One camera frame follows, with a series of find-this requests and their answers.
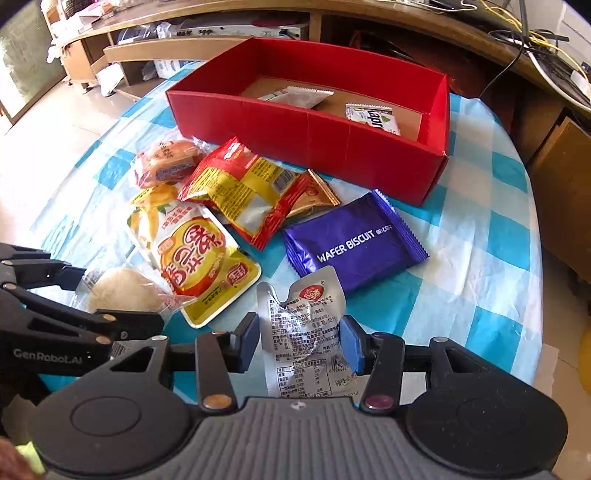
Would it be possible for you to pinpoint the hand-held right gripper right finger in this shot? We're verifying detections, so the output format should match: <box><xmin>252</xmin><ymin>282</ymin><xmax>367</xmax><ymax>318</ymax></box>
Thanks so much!
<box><xmin>339</xmin><ymin>316</ymin><xmax>506</xmax><ymax>414</ymax></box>

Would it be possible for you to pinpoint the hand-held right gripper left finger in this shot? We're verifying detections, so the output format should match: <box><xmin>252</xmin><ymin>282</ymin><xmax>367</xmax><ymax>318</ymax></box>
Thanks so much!
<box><xmin>92</xmin><ymin>312</ymin><xmax>260</xmax><ymax>414</ymax></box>

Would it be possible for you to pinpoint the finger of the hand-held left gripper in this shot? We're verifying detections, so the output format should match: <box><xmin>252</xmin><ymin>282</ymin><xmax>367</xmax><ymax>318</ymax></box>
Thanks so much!
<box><xmin>0</xmin><ymin>244</ymin><xmax>88</xmax><ymax>292</ymax></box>
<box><xmin>0</xmin><ymin>293</ymin><xmax>165</xmax><ymax>346</ymax></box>

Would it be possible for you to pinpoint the silver foil snack packet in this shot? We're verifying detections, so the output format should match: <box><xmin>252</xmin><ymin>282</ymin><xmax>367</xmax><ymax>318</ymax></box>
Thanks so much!
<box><xmin>256</xmin><ymin>265</ymin><xmax>365</xmax><ymax>400</ymax></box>

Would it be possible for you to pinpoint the yellow mango-print snack packet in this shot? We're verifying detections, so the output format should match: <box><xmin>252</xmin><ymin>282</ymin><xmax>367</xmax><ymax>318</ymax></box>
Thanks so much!
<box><xmin>128</xmin><ymin>184</ymin><xmax>262</xmax><ymax>329</ymax></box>

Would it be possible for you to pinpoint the purple wafer biscuit packet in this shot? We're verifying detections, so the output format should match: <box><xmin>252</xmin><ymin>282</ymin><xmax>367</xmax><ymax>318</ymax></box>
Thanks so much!
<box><xmin>281</xmin><ymin>189</ymin><xmax>429</xmax><ymax>294</ymax></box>

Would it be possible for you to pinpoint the red cardboard box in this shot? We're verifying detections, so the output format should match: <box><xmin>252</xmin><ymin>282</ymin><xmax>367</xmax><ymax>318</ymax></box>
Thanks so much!
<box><xmin>165</xmin><ymin>37</ymin><xmax>451</xmax><ymax>208</ymax></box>

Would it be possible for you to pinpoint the white bun in clear wrapper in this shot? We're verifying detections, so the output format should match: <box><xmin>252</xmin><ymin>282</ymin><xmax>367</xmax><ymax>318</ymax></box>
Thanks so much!
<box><xmin>74</xmin><ymin>267</ymin><xmax>185</xmax><ymax>315</ymax></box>

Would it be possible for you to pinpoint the red yellow snack packet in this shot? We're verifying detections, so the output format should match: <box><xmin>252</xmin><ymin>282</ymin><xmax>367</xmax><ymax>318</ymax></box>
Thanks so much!
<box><xmin>178</xmin><ymin>137</ymin><xmax>309</xmax><ymax>251</ymax></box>

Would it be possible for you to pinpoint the blue white checkered tablecloth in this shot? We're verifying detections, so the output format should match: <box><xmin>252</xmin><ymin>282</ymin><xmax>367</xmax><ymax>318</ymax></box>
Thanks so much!
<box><xmin>39</xmin><ymin>76</ymin><xmax>548</xmax><ymax>416</ymax></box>

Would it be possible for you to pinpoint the small brown gold packet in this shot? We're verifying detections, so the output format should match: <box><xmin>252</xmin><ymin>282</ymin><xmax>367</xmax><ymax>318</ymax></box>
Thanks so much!
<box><xmin>285</xmin><ymin>169</ymin><xmax>341</xmax><ymax>221</ymax></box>

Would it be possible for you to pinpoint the orange bun in clear wrapper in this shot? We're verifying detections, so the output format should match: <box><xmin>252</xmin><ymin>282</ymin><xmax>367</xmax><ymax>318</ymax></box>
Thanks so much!
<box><xmin>131</xmin><ymin>137</ymin><xmax>209</xmax><ymax>189</ymax></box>

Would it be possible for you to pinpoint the white paper sheet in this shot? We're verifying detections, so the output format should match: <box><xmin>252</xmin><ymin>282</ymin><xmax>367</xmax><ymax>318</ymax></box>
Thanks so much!
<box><xmin>538</xmin><ymin>342</ymin><xmax>560</xmax><ymax>398</ymax></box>

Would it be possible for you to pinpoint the white green-print snack packet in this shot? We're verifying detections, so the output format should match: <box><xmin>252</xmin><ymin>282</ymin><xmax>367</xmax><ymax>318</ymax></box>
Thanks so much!
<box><xmin>345</xmin><ymin>103</ymin><xmax>402</xmax><ymax>136</ymax></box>

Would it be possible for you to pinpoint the white blue carton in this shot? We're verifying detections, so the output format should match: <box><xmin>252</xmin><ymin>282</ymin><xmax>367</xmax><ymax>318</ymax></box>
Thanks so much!
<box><xmin>154</xmin><ymin>58</ymin><xmax>186</xmax><ymax>80</ymax></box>

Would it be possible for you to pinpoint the plain white snack packet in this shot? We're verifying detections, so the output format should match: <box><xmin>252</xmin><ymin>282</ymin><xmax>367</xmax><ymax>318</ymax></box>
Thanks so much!
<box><xmin>257</xmin><ymin>86</ymin><xmax>335</xmax><ymax>110</ymax></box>

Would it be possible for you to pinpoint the silver set-top box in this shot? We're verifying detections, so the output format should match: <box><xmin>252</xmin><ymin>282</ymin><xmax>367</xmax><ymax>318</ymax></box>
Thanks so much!
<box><xmin>178</xmin><ymin>21</ymin><xmax>310</xmax><ymax>43</ymax></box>

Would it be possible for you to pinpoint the thick white cable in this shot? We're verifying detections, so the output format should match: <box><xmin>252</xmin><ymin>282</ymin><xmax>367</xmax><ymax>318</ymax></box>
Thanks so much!
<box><xmin>526</xmin><ymin>46</ymin><xmax>591</xmax><ymax>108</ymax></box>

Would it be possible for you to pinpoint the black cable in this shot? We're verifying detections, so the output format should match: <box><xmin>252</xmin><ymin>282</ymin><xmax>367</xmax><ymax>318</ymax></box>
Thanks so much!
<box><xmin>480</xmin><ymin>0</ymin><xmax>536</xmax><ymax>100</ymax></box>

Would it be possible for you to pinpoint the yellow cable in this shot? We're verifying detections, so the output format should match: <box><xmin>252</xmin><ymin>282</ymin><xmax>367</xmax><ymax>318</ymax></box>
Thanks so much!
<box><xmin>475</xmin><ymin>0</ymin><xmax>591</xmax><ymax>77</ymax></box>

